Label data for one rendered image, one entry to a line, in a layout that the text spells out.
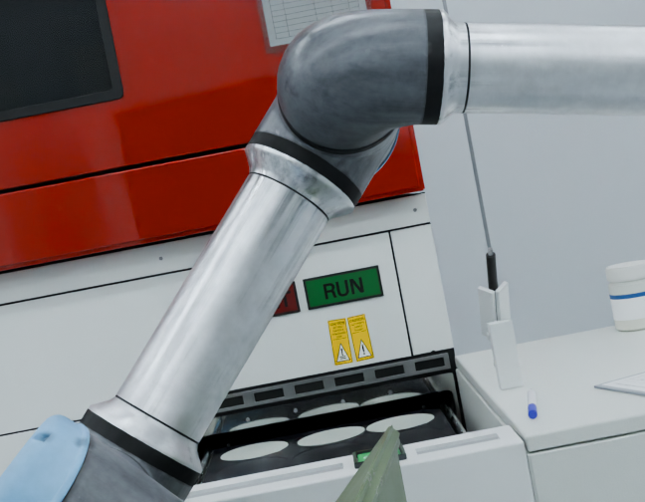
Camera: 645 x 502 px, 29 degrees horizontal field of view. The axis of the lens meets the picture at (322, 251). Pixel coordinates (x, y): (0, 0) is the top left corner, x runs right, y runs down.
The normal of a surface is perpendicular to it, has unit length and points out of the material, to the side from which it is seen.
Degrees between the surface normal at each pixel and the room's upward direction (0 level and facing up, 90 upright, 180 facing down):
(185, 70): 90
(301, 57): 65
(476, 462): 90
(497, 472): 90
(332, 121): 130
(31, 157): 90
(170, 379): 76
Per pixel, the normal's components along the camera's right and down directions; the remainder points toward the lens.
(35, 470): 0.15, -0.43
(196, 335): -0.08, -0.25
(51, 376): 0.01, 0.05
